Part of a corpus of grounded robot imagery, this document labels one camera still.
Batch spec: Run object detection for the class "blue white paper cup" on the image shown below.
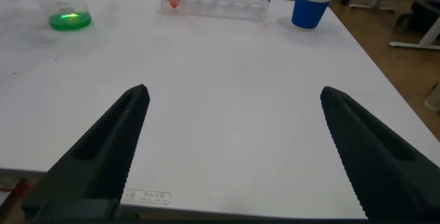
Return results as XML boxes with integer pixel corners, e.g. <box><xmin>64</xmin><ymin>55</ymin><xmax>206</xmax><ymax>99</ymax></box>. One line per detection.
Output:
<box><xmin>291</xmin><ymin>0</ymin><xmax>338</xmax><ymax>30</ymax></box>

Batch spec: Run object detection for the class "beige plastic stool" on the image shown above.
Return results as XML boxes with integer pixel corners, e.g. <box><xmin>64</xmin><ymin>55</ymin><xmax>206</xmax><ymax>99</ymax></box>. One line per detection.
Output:
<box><xmin>422</xmin><ymin>81</ymin><xmax>440</xmax><ymax>111</ymax></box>

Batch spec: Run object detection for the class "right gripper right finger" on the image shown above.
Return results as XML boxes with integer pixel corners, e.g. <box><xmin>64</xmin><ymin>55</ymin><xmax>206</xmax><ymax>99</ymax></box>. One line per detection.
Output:
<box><xmin>319</xmin><ymin>85</ymin><xmax>440</xmax><ymax>222</ymax></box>

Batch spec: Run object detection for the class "white table label sticker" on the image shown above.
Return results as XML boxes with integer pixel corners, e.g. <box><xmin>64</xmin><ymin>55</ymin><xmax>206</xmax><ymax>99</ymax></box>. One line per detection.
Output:
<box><xmin>122</xmin><ymin>188</ymin><xmax>173</xmax><ymax>205</ymax></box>

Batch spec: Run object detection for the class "white standing desk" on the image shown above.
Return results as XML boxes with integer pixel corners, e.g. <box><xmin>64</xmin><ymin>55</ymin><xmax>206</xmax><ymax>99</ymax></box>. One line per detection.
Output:
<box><xmin>349</xmin><ymin>0</ymin><xmax>440</xmax><ymax>52</ymax></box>

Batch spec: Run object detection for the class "clear glass beaker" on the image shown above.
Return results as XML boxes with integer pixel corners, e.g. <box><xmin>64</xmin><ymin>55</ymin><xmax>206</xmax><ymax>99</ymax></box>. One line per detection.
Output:
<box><xmin>29</xmin><ymin>0</ymin><xmax>93</xmax><ymax>32</ymax></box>

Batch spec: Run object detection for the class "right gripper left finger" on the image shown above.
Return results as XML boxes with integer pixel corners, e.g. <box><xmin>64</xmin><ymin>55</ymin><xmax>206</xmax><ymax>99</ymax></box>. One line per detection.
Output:
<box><xmin>21</xmin><ymin>83</ymin><xmax>151</xmax><ymax>218</ymax></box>

